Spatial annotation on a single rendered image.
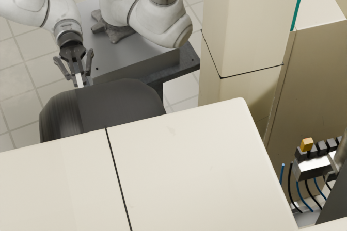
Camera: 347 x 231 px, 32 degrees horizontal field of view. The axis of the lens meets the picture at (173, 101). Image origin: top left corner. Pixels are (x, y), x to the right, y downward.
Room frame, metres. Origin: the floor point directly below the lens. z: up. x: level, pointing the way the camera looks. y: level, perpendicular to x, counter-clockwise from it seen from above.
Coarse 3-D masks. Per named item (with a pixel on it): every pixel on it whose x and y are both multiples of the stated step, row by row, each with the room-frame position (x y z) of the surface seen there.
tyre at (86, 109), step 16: (128, 80) 0.88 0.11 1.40; (64, 96) 0.83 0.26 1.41; (80, 96) 0.82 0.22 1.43; (96, 96) 0.81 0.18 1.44; (112, 96) 0.80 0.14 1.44; (128, 96) 0.80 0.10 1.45; (144, 96) 0.80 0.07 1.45; (48, 112) 0.78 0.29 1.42; (64, 112) 0.75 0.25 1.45; (80, 112) 0.75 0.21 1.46; (96, 112) 0.75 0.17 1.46; (112, 112) 0.75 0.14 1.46; (128, 112) 0.75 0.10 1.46; (144, 112) 0.75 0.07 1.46; (160, 112) 0.76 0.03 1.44; (48, 128) 0.72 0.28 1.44; (64, 128) 0.71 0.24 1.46; (80, 128) 0.70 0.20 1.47; (96, 128) 0.70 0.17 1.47
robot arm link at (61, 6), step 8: (48, 0) 1.37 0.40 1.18; (56, 0) 1.38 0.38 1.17; (64, 0) 1.40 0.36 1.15; (72, 0) 1.42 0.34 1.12; (48, 8) 1.33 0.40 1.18; (56, 8) 1.34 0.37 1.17; (64, 8) 1.35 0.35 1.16; (72, 8) 1.37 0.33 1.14; (48, 16) 1.31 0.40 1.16; (56, 16) 1.32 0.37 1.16; (64, 16) 1.32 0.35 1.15; (72, 16) 1.33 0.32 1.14; (80, 16) 1.36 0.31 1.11; (48, 24) 1.31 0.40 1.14; (80, 24) 1.32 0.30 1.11
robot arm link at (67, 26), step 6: (60, 24) 1.29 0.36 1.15; (66, 24) 1.29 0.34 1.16; (72, 24) 1.29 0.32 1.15; (78, 24) 1.31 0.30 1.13; (54, 30) 1.29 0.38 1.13; (60, 30) 1.26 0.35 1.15; (66, 30) 1.26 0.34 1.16; (72, 30) 1.26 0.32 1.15; (78, 30) 1.27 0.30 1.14; (60, 36) 1.25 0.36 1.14
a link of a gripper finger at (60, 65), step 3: (54, 57) 1.17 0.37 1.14; (57, 57) 1.17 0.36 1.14; (54, 60) 1.16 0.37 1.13; (57, 60) 1.15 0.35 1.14; (60, 60) 1.15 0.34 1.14; (54, 63) 1.16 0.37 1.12; (60, 63) 1.14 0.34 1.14; (60, 66) 1.13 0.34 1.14; (63, 66) 1.13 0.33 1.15; (60, 69) 1.13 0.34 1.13; (63, 69) 1.11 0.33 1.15; (66, 69) 1.11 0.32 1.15; (63, 72) 1.11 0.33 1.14; (66, 72) 1.10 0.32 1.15; (66, 75) 1.09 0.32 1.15
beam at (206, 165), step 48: (48, 144) 0.47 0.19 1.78; (96, 144) 0.47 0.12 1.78; (144, 144) 0.47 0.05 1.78; (192, 144) 0.47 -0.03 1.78; (240, 144) 0.47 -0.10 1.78; (0, 192) 0.39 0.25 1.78; (48, 192) 0.39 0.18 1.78; (96, 192) 0.39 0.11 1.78; (144, 192) 0.39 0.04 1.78; (192, 192) 0.39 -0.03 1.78; (240, 192) 0.39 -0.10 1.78
